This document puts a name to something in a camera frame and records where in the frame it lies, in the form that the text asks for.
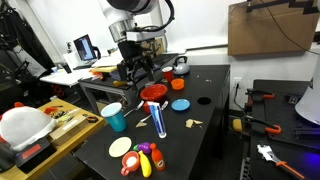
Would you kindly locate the yellow board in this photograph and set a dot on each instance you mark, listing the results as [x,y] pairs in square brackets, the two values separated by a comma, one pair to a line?
[103,69]

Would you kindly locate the white desk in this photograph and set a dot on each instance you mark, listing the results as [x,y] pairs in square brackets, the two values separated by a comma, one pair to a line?
[63,78]

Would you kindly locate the yellow sponge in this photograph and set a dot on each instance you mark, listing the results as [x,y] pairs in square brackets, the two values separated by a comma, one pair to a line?
[237,125]

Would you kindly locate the flat cardboard box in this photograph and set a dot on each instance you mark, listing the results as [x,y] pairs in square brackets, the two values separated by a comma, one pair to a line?
[70,128]

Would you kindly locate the black hanging equipment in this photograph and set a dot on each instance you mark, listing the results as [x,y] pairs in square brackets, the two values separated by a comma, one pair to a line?
[20,43]

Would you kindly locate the triangular tan chip piece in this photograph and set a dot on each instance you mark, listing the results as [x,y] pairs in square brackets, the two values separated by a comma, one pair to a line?
[141,125]

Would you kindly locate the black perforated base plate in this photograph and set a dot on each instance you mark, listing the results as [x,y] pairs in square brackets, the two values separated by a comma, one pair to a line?
[286,113]

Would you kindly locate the blue white toothpaste tube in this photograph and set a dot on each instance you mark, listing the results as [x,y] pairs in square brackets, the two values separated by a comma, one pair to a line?
[158,121]

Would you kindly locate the white cloth heap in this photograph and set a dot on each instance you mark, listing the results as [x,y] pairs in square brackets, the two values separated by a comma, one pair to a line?
[26,126]

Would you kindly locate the white wall power outlet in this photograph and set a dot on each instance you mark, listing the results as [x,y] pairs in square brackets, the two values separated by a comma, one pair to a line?
[237,82]

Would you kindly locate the orange plastic bowl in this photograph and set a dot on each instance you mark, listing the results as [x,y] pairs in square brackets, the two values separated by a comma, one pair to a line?
[177,84]

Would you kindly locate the wooden side table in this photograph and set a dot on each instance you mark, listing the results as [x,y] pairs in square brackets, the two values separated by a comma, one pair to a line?
[60,155]

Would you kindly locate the orange toy mug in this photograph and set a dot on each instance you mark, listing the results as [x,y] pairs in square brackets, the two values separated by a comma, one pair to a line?
[131,161]

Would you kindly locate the red plastic bowl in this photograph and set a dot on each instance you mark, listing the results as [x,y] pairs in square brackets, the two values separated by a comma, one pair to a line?
[153,92]

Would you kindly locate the red cube block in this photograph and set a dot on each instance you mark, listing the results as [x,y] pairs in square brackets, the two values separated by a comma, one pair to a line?
[146,108]

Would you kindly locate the small tan chip piece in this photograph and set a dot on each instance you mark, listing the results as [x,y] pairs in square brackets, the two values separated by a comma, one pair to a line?
[197,122]

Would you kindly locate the white wooden spoon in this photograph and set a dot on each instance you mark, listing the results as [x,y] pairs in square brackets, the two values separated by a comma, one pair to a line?
[166,103]

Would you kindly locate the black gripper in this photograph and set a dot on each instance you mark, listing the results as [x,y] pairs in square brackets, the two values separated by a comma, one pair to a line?
[135,52]

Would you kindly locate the yellow crumb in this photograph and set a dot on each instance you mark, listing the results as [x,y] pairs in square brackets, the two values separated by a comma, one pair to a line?
[208,80]

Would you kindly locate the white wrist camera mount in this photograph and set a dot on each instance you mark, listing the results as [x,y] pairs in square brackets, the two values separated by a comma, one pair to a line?
[146,35]

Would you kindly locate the aluminium frame table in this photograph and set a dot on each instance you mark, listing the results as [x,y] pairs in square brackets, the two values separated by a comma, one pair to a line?
[100,83]

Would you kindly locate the yellow toy banana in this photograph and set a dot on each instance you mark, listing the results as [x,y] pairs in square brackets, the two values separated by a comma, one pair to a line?
[145,166]

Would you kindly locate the cream round disc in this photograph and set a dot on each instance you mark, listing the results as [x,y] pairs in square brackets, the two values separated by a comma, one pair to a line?
[120,147]

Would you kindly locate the teal plastic cup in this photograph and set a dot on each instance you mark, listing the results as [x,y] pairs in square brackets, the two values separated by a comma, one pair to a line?
[115,121]

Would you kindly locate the large tan chip piece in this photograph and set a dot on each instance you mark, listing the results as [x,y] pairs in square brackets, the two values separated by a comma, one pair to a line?
[189,123]

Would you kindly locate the purple toy eggplant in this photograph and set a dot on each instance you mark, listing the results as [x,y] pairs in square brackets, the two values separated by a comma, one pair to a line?
[145,147]

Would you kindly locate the white paper stack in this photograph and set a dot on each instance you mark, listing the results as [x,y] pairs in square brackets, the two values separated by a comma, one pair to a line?
[106,61]

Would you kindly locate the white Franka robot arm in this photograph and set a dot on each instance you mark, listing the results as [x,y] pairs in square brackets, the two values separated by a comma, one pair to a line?
[113,10]

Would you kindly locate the orange toy sauce bottle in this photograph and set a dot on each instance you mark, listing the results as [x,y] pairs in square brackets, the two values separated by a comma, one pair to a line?
[158,160]

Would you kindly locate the large cardboard panel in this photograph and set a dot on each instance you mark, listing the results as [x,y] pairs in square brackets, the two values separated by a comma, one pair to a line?
[266,33]

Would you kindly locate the laptop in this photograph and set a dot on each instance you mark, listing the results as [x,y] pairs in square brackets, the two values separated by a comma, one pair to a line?
[84,47]

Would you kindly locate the red plastic cup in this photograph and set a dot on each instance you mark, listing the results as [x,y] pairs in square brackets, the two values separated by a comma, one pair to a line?
[168,75]

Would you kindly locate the blue round plate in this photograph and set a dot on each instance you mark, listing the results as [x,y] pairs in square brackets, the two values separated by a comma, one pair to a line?
[180,105]

